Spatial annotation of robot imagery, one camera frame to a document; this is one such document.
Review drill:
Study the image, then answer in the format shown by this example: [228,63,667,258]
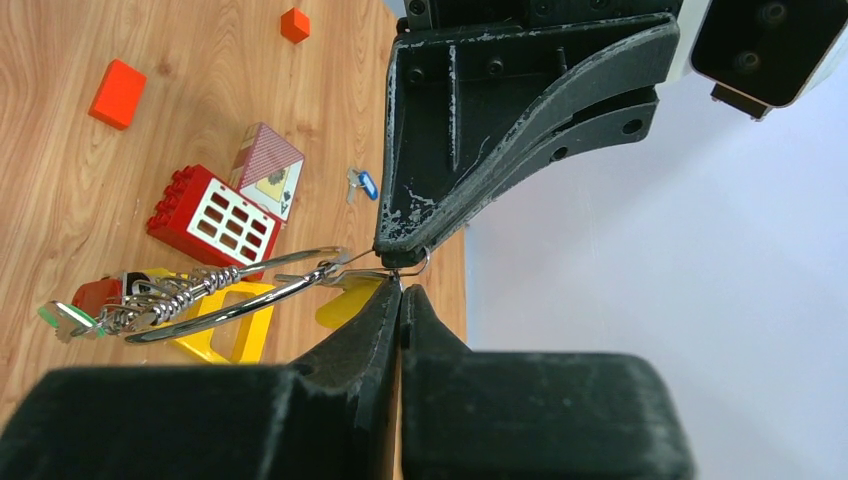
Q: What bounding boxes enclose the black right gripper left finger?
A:
[291,278,403,479]

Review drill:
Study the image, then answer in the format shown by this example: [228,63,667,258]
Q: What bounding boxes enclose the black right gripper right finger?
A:
[399,284,472,480]

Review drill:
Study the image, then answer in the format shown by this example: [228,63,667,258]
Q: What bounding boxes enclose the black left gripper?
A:
[372,0,684,268]

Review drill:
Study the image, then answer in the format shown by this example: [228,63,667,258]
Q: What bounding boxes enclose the large metal keyring with tags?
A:
[38,246,431,344]

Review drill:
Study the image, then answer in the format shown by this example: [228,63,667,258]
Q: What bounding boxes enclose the blue tagged key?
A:
[346,167,379,204]

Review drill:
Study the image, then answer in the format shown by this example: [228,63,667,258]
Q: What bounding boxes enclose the red window block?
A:
[146,165,281,267]

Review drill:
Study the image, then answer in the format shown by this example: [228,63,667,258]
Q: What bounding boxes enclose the small orange cube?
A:
[280,7,311,44]

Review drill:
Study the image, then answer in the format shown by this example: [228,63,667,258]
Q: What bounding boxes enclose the small orange-red block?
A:
[88,59,147,131]

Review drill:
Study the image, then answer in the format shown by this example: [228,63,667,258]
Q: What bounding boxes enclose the yellow plastic triangle frame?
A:
[142,267,278,366]

